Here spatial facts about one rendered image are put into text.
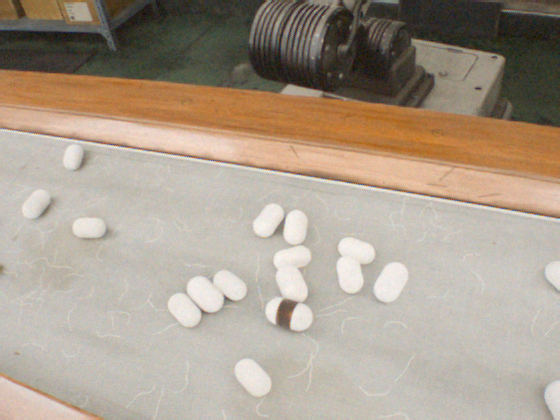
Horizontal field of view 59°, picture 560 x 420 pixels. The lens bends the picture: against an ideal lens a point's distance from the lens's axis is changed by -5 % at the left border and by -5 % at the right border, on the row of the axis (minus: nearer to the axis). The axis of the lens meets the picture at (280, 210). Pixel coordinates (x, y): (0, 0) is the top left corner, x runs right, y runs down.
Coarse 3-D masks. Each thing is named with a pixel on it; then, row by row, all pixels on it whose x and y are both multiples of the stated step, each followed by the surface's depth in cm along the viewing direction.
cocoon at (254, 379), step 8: (240, 360) 38; (248, 360) 38; (240, 368) 37; (248, 368) 37; (256, 368) 37; (240, 376) 37; (248, 376) 37; (256, 376) 37; (264, 376) 37; (248, 384) 36; (256, 384) 36; (264, 384) 36; (256, 392) 36; (264, 392) 36
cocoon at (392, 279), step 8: (392, 264) 42; (400, 264) 42; (384, 272) 42; (392, 272) 41; (400, 272) 41; (376, 280) 42; (384, 280) 41; (392, 280) 41; (400, 280) 41; (376, 288) 41; (384, 288) 41; (392, 288) 40; (400, 288) 41; (376, 296) 41; (384, 296) 41; (392, 296) 41
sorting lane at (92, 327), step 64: (0, 192) 59; (64, 192) 57; (128, 192) 56; (192, 192) 55; (256, 192) 53; (320, 192) 52; (384, 192) 51; (0, 256) 51; (64, 256) 50; (128, 256) 49; (192, 256) 48; (256, 256) 47; (320, 256) 46; (384, 256) 45; (448, 256) 44; (512, 256) 43; (0, 320) 45; (64, 320) 44; (128, 320) 44; (256, 320) 42; (320, 320) 41; (384, 320) 41; (448, 320) 40; (512, 320) 39; (64, 384) 40; (128, 384) 39; (192, 384) 39; (320, 384) 37; (384, 384) 37; (448, 384) 36; (512, 384) 35
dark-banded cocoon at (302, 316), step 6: (276, 300) 41; (270, 306) 41; (276, 306) 40; (300, 306) 40; (306, 306) 40; (270, 312) 40; (294, 312) 40; (300, 312) 40; (306, 312) 40; (270, 318) 41; (294, 318) 40; (300, 318) 40; (306, 318) 40; (312, 318) 40; (294, 324) 40; (300, 324) 40; (306, 324) 40; (300, 330) 40
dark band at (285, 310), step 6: (282, 300) 41; (288, 300) 41; (282, 306) 40; (288, 306) 40; (294, 306) 40; (276, 312) 40; (282, 312) 40; (288, 312) 40; (276, 318) 40; (282, 318) 40; (288, 318) 40; (276, 324) 41; (282, 324) 40; (288, 324) 40
